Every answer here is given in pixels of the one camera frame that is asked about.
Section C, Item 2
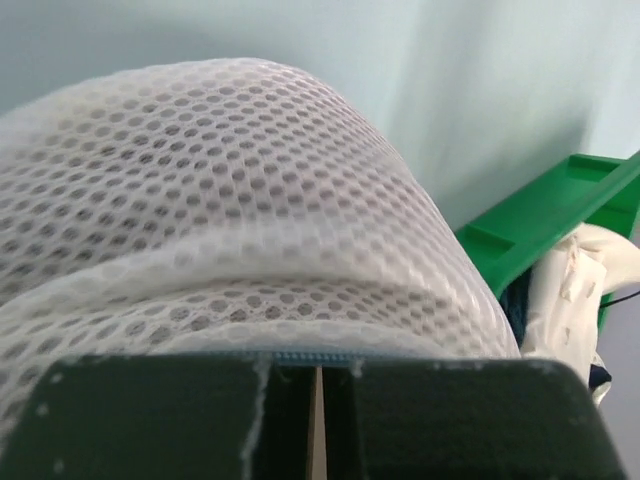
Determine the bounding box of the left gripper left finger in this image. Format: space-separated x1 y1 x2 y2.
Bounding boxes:
1 354 315 479

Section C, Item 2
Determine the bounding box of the white bra in basket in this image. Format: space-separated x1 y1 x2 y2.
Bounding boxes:
520 223 639 404

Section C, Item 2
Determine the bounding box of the white mesh laundry bag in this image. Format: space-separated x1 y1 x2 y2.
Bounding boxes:
1 59 519 435

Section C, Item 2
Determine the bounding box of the green plastic basket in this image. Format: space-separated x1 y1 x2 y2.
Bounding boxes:
453 149 640 361

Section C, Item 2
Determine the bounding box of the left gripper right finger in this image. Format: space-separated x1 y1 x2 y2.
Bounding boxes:
323 360 626 479

